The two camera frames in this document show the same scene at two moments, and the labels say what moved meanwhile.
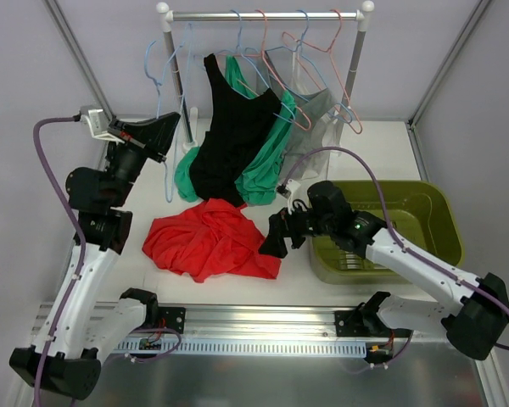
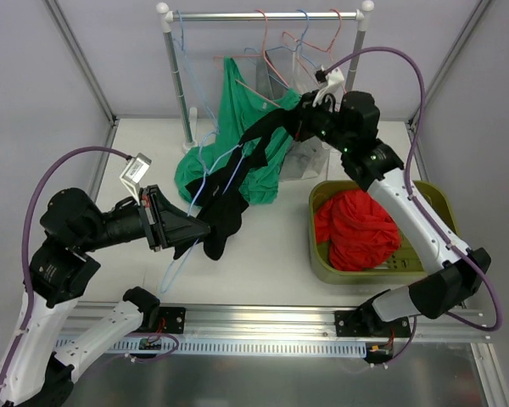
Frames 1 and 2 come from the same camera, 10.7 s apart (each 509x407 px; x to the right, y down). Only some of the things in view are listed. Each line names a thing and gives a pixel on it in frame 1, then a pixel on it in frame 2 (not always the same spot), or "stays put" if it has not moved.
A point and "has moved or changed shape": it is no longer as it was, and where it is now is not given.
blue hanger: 159,95 to 181,45
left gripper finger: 156,133 to 175,225
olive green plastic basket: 419,212 stays put
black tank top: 232,123 to 221,195
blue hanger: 237,49 to 240,150
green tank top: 257,181 stays put
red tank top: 209,239 has moved or changed shape
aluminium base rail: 360,321 stays put
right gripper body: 289,225 to 304,119
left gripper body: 135,141 to 153,218
